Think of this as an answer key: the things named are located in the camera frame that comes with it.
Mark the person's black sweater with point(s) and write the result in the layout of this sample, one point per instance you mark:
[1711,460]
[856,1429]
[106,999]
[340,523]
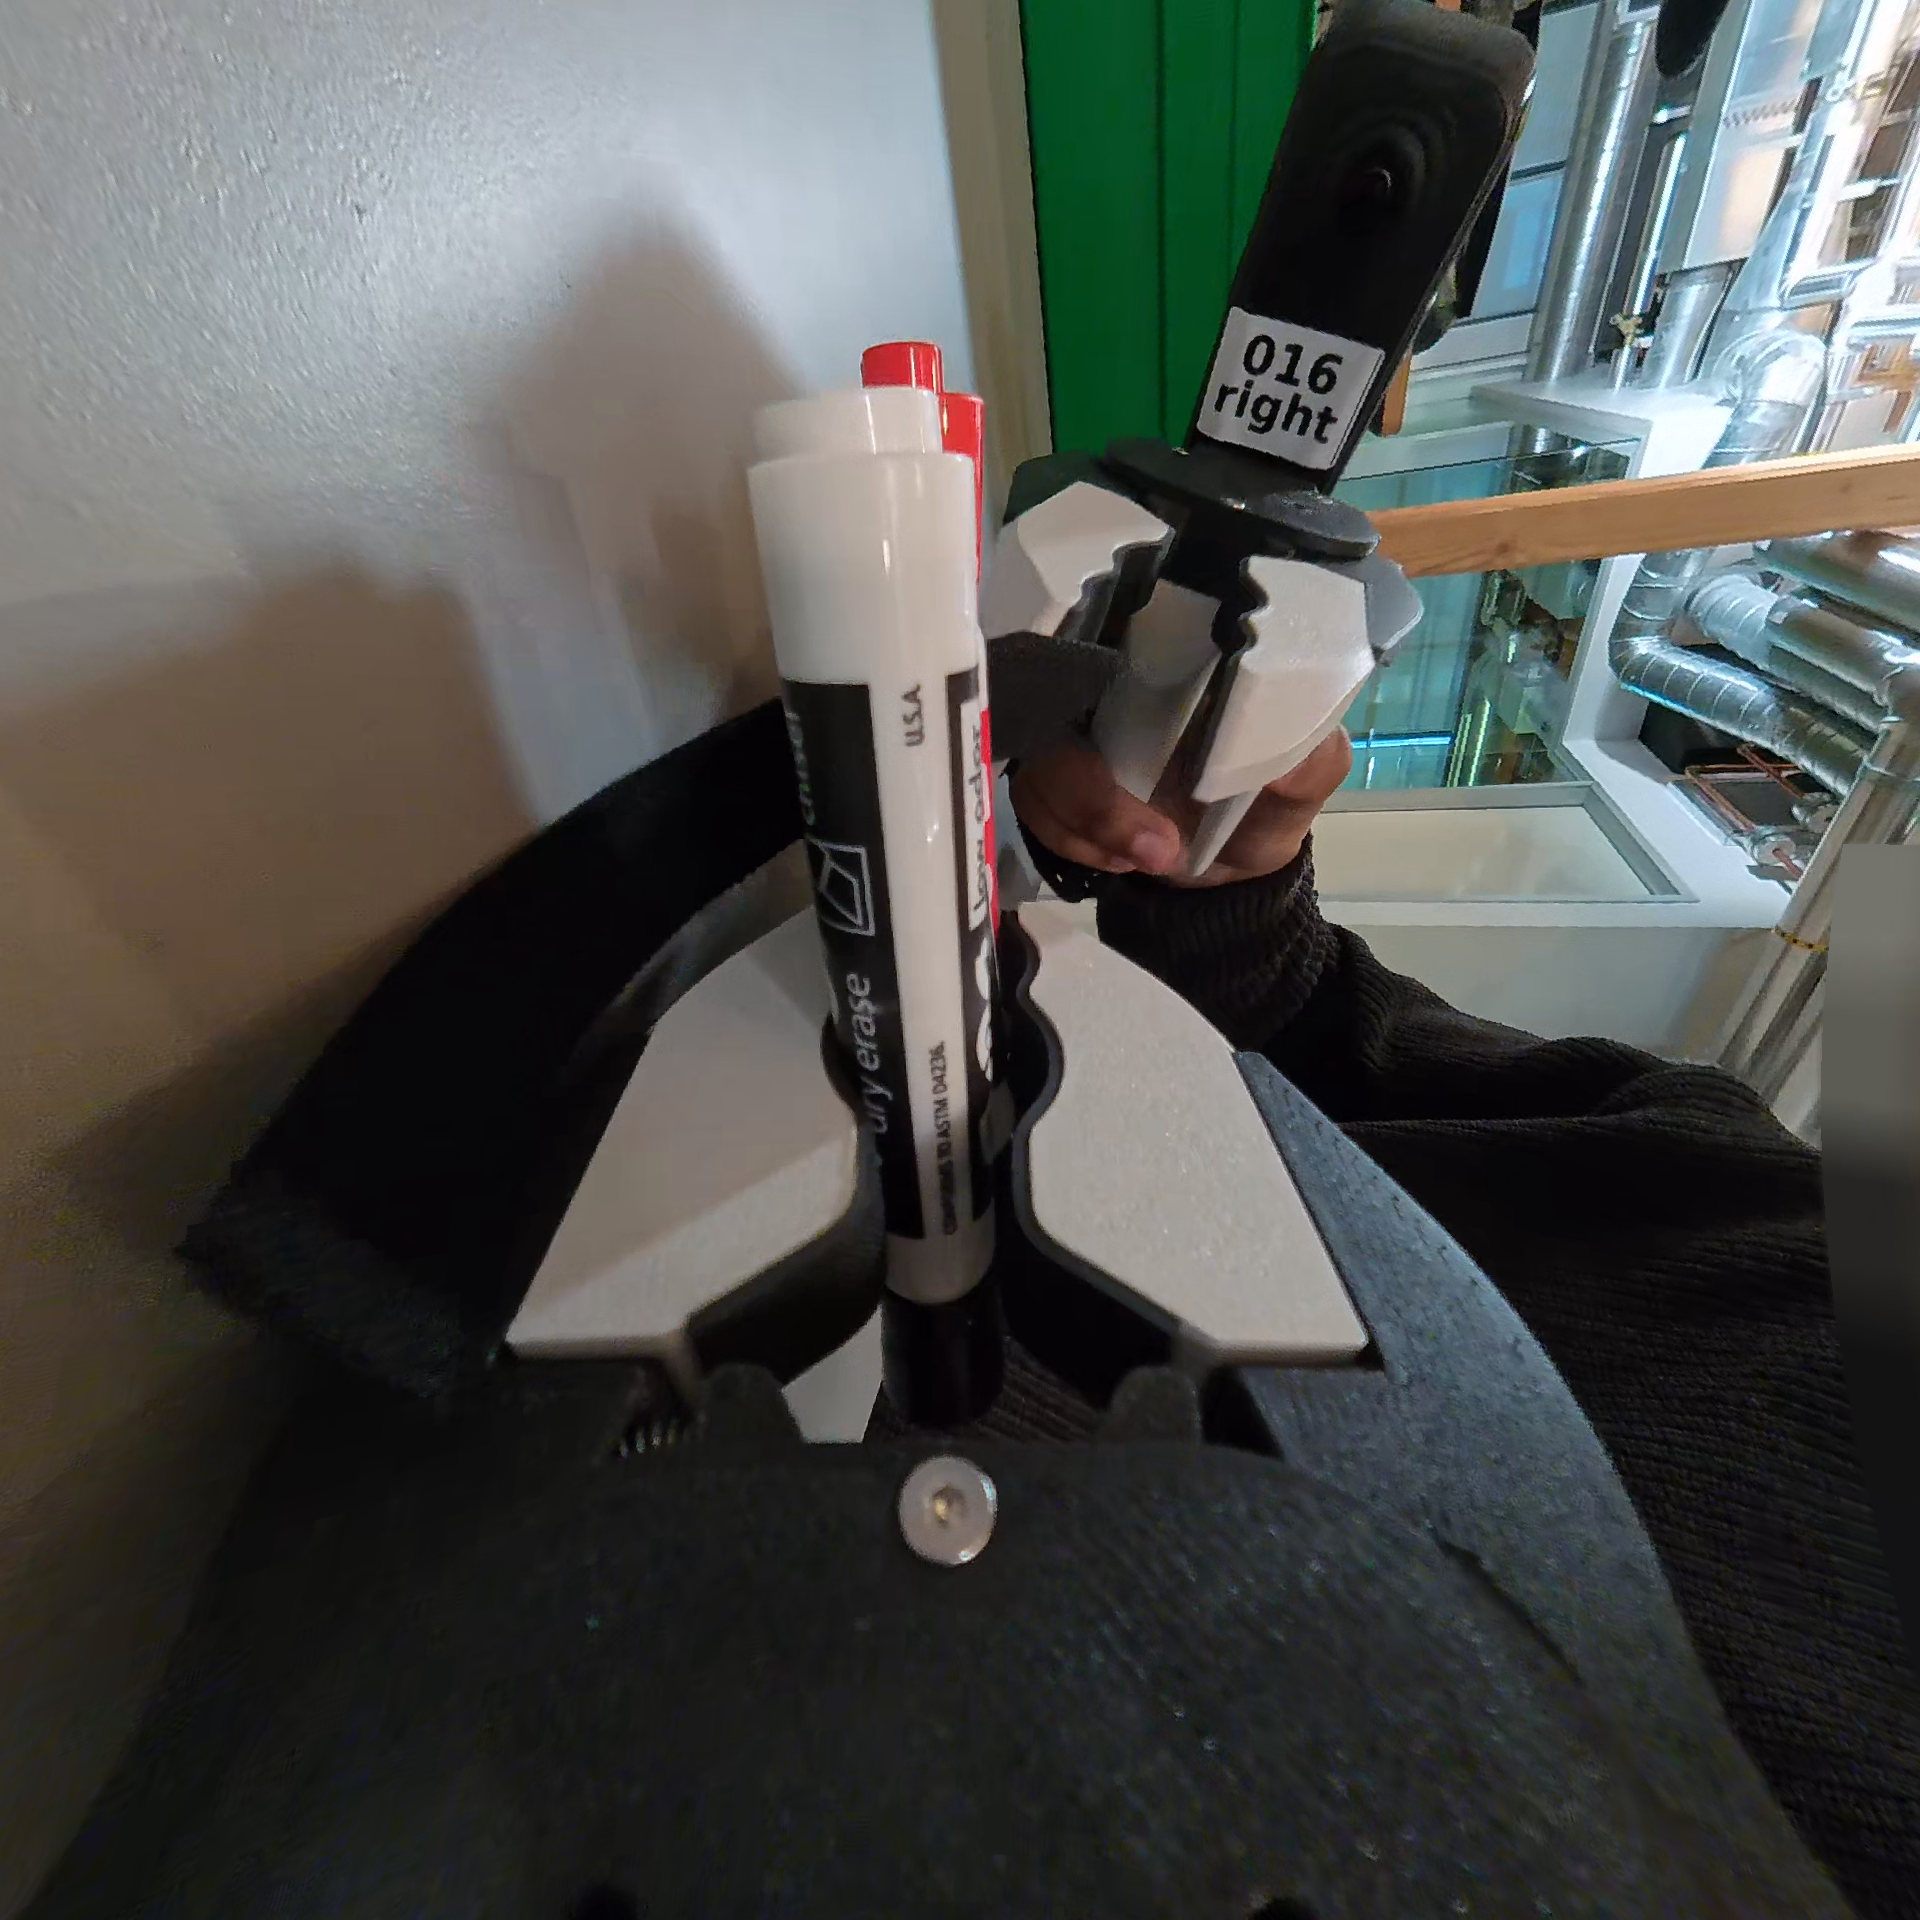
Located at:
[1769,1725]

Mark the green plastic bin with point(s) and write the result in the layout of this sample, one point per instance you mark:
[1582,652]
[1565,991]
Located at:
[1154,224]

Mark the red dry erase marker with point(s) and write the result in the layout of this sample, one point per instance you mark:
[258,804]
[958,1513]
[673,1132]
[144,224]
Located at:
[902,365]

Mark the person's right hand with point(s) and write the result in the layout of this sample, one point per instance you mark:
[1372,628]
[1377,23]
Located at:
[1096,809]

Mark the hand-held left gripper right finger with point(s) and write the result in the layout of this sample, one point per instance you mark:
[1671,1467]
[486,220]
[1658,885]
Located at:
[1185,1172]

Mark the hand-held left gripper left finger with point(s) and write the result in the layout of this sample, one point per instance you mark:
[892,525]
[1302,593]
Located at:
[690,1184]

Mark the silver insulated pipes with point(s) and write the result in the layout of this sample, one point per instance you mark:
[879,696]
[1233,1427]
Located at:
[1769,662]

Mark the black dry erase marker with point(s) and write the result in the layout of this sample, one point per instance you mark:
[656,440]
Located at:
[839,422]
[870,600]

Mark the wooden railing beam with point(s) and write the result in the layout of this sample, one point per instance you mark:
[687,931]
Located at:
[1652,504]

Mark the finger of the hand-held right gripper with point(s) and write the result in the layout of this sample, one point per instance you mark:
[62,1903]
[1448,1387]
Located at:
[1289,676]
[1050,557]

